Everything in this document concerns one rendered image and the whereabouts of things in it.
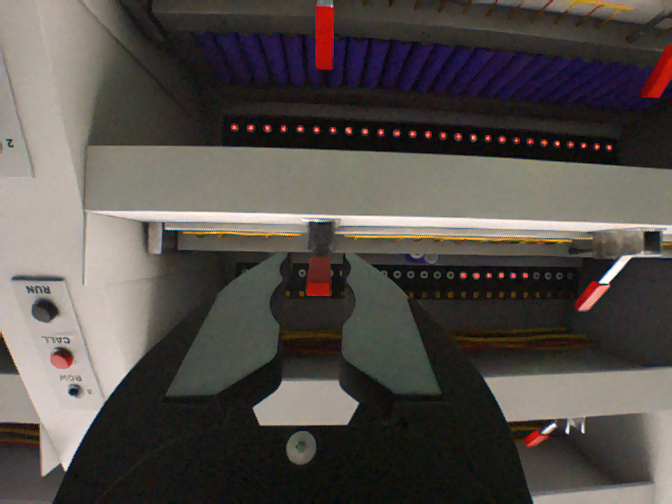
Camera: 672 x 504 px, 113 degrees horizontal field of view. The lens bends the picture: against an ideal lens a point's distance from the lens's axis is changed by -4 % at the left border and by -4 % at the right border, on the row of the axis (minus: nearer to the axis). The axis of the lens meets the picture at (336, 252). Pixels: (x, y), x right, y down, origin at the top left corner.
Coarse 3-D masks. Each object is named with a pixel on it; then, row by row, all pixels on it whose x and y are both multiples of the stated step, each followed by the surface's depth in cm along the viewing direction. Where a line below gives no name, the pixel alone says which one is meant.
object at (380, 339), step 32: (352, 256) 12; (352, 288) 10; (384, 288) 10; (352, 320) 8; (384, 320) 8; (352, 352) 7; (384, 352) 7; (416, 352) 7; (352, 384) 7; (384, 384) 6; (416, 384) 6; (384, 416) 7
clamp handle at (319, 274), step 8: (320, 248) 17; (320, 256) 15; (312, 264) 14; (320, 264) 14; (328, 264) 14; (312, 272) 13; (320, 272) 13; (328, 272) 13; (312, 280) 12; (320, 280) 12; (328, 280) 12; (312, 288) 12; (320, 288) 12; (328, 288) 12
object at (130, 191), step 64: (128, 192) 16; (192, 192) 16; (256, 192) 16; (320, 192) 16; (384, 192) 16; (448, 192) 17; (512, 192) 17; (576, 192) 17; (640, 192) 17; (128, 256) 19; (192, 256) 29; (256, 256) 35; (384, 256) 36; (448, 256) 36; (512, 256) 37
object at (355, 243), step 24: (192, 240) 22; (216, 240) 23; (240, 240) 23; (264, 240) 23; (288, 240) 23; (336, 240) 23; (360, 240) 23; (384, 240) 24; (408, 240) 24; (432, 240) 24; (456, 240) 24; (480, 240) 23; (504, 240) 23; (528, 240) 23; (552, 240) 23; (576, 240) 25
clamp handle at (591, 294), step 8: (624, 256) 20; (616, 264) 20; (624, 264) 20; (608, 272) 21; (616, 272) 21; (600, 280) 22; (608, 280) 21; (592, 288) 22; (600, 288) 22; (584, 296) 23; (592, 296) 22; (576, 304) 24; (584, 304) 23; (592, 304) 23
